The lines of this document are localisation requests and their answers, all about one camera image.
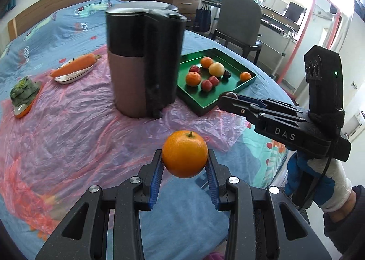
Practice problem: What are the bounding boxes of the small mandarin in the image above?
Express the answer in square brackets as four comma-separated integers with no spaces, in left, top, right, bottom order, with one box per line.
[240,72,252,82]

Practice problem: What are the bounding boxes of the green metal tray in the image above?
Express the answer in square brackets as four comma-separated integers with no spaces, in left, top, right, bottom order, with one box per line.
[176,48,257,116]

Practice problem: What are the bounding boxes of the black copper electric kettle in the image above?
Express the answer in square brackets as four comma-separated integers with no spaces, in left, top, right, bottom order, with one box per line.
[105,1,187,119]

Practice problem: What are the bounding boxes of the grey office chair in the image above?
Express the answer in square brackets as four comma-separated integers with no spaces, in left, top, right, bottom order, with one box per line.
[211,0,262,64]

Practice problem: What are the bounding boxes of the right forearm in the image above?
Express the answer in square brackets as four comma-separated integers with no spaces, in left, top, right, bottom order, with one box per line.
[323,185,364,259]

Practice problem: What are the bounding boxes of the orange oval dish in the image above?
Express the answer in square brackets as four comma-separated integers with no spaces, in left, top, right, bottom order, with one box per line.
[13,81,43,119]

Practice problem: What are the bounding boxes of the pink plastic sheet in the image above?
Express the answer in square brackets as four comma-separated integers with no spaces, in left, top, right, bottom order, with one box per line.
[1,47,248,237]

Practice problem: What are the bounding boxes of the yellow pear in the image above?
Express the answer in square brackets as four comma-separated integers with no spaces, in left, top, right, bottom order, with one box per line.
[208,62,225,77]

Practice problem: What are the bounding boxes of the right white blue gloved hand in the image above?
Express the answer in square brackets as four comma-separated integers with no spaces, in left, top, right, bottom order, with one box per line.
[284,151,352,212]

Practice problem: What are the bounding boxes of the dark plum front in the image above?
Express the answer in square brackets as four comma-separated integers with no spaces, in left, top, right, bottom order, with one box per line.
[223,70,231,80]

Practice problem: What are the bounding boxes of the dark blue tote bag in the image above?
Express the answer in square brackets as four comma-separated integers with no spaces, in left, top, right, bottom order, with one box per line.
[193,4,211,33]

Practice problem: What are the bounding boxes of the white patterned plate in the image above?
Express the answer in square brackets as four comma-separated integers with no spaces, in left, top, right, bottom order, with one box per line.
[54,66,94,85]

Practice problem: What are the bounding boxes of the blue cartoon bed sheet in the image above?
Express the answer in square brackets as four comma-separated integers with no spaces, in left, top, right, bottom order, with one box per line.
[1,0,287,259]

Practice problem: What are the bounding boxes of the carrot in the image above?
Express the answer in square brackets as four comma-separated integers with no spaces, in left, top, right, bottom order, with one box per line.
[48,53,102,78]

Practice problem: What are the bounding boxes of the green bok choy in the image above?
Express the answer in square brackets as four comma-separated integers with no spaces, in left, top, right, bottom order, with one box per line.
[10,76,42,107]

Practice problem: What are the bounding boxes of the dark plum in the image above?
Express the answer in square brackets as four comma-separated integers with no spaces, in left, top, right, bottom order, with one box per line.
[223,70,231,80]
[224,92,238,99]

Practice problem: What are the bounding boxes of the large front mandarin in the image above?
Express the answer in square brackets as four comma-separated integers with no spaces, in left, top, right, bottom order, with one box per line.
[185,72,202,87]

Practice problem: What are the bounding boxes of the dark plum back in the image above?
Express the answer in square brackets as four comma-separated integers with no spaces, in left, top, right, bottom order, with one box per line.
[224,92,238,99]

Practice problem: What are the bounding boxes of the red plum front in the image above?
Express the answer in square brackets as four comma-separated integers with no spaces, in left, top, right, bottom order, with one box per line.
[189,66,201,73]

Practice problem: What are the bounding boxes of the red plum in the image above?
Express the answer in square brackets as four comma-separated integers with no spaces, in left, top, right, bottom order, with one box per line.
[189,66,201,73]
[209,76,220,87]
[201,79,214,93]

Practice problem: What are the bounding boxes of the desk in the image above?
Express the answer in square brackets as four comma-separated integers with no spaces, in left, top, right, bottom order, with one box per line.
[200,0,300,78]

